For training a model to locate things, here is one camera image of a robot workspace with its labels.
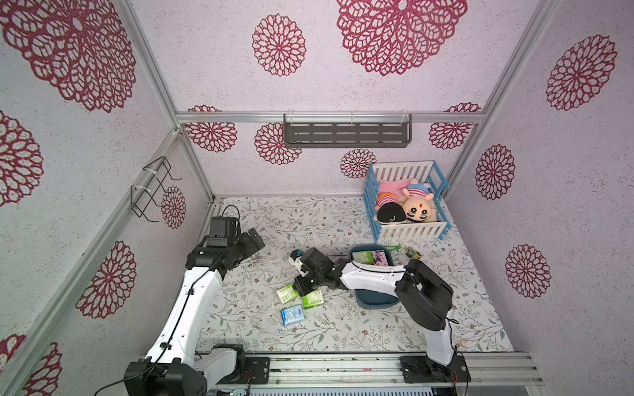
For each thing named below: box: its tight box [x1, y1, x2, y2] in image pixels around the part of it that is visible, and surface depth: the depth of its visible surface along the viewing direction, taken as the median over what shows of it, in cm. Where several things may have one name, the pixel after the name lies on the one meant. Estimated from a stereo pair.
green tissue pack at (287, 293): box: [276, 282, 300, 305], surface depth 87 cm
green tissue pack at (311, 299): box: [301, 288, 325, 310], surface depth 87 cm
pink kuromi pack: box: [371, 249, 389, 267], surface depth 94 cm
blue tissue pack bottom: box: [280, 304, 305, 326], surface depth 84 cm
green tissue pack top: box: [351, 250, 374, 264], surface depth 94 cm
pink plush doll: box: [373, 178, 412, 225], surface depth 105 cm
